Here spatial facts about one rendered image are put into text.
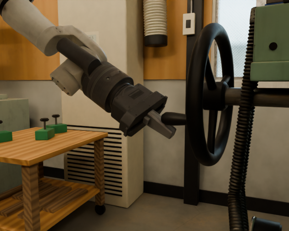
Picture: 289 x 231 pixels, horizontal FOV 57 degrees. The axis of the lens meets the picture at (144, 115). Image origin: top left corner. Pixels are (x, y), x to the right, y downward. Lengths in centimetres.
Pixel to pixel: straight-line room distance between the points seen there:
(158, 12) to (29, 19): 123
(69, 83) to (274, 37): 39
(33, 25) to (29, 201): 82
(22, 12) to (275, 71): 52
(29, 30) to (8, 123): 172
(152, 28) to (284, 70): 138
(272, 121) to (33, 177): 139
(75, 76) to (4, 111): 175
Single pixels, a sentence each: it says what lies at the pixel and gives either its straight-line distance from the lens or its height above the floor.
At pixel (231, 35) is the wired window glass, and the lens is 192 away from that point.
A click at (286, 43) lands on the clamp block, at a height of 90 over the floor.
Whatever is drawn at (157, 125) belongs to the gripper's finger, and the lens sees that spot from 51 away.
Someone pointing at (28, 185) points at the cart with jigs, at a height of 41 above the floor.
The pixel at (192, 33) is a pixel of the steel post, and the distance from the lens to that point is 178.
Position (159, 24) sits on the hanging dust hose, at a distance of 179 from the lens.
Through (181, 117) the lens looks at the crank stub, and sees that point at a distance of 47.
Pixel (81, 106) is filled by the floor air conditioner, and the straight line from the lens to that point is 188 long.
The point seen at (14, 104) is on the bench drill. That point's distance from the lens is 236.
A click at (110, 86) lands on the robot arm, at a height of 83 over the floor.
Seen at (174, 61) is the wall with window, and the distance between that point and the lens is 189.
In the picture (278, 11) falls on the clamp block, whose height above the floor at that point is 95.
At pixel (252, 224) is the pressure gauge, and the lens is 32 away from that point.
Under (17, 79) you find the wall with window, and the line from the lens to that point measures 268.
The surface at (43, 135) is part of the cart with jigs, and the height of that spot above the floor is 55.
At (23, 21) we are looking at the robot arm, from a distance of 66.
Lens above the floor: 84
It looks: 7 degrees down
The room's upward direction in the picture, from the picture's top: straight up
